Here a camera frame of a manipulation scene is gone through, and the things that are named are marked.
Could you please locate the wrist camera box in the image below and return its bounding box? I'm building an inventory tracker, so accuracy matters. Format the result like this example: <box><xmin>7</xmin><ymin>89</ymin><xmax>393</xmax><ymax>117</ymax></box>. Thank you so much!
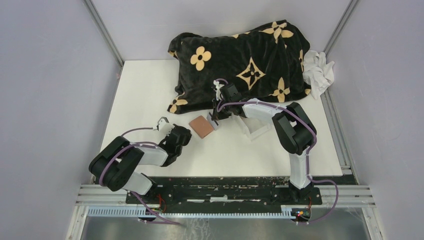
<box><xmin>156</xmin><ymin>116</ymin><xmax>175</xmax><ymax>134</ymax></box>
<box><xmin>213</xmin><ymin>80</ymin><xmax>225</xmax><ymax>101</ymax></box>

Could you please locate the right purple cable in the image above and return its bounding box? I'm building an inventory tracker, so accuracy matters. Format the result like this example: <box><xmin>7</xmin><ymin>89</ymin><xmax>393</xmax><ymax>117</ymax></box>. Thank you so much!
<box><xmin>213</xmin><ymin>78</ymin><xmax>340</xmax><ymax>224</ymax></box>

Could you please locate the white crumpled cloth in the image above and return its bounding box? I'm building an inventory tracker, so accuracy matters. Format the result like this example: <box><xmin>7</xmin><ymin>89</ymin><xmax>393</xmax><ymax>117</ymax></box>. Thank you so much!
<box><xmin>303</xmin><ymin>50</ymin><xmax>335</xmax><ymax>100</ymax></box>

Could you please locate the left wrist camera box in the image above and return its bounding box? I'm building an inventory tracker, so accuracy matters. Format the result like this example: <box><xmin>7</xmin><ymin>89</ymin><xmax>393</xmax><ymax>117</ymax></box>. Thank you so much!
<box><xmin>156</xmin><ymin>116</ymin><xmax>175</xmax><ymax>134</ymax></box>

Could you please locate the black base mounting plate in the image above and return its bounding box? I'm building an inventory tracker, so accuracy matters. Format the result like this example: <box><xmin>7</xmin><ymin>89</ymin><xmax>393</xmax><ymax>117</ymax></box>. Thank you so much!
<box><xmin>140</xmin><ymin>176</ymin><xmax>323</xmax><ymax>214</ymax></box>

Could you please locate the black floral plush blanket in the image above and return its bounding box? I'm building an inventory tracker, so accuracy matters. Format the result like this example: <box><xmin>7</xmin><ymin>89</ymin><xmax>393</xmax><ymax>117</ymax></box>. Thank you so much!
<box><xmin>167</xmin><ymin>20</ymin><xmax>312</xmax><ymax>115</ymax></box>

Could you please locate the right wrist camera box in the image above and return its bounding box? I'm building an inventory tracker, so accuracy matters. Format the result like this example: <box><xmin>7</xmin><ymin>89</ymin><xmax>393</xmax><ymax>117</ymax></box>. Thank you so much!
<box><xmin>213</xmin><ymin>80</ymin><xmax>225</xmax><ymax>101</ymax></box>

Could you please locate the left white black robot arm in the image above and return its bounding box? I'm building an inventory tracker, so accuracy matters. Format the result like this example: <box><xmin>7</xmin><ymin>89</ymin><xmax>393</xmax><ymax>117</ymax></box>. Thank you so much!
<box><xmin>88</xmin><ymin>124</ymin><xmax>192</xmax><ymax>204</ymax></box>

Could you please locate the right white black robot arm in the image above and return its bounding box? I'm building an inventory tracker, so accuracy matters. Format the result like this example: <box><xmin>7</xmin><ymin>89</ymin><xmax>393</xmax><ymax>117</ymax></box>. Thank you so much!
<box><xmin>211</xmin><ymin>80</ymin><xmax>317</xmax><ymax>204</ymax></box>

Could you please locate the white credit card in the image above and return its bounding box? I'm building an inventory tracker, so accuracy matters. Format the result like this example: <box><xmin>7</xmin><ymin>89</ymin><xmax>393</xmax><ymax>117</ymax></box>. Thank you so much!
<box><xmin>206</xmin><ymin>112</ymin><xmax>219</xmax><ymax>131</ymax></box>

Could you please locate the white plastic card tray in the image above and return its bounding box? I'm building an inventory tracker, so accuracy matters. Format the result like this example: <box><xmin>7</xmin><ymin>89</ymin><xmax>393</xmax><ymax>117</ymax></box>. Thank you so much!
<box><xmin>232</xmin><ymin>115</ymin><xmax>271</xmax><ymax>141</ymax></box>

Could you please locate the light blue slotted rail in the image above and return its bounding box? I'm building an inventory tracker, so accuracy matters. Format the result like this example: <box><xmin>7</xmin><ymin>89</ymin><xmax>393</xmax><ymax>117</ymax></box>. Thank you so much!
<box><xmin>86</xmin><ymin>206</ymin><xmax>294</xmax><ymax>220</ymax></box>

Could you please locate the tan leather card holder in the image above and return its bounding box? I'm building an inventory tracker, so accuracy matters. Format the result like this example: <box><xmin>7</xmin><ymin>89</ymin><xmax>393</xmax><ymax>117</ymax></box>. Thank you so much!
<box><xmin>189</xmin><ymin>116</ymin><xmax>214</xmax><ymax>139</ymax></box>

